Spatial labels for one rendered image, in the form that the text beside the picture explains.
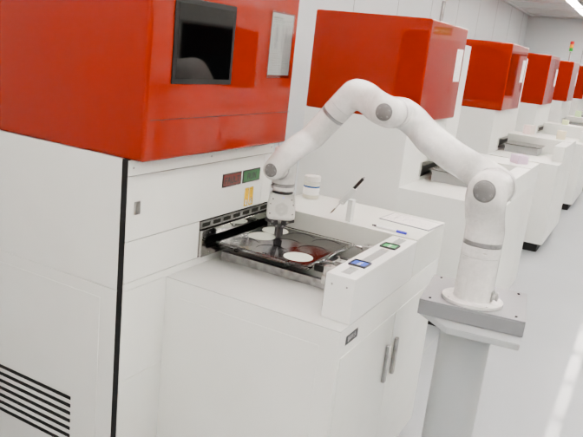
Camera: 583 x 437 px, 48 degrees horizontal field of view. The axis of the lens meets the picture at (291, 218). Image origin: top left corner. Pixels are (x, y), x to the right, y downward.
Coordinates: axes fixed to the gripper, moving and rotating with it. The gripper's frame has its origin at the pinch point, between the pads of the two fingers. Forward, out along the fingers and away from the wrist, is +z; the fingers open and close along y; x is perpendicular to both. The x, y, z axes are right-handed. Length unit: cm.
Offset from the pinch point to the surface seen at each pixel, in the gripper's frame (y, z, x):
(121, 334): -49, 23, -43
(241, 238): -13.4, 2.0, -5.1
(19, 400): -86, 62, -19
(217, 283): -21.0, 9.9, -31.0
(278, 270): -0.8, 7.9, -19.3
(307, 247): 9.9, 2.2, -9.5
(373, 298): 27, 7, -43
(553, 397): 154, 93, 56
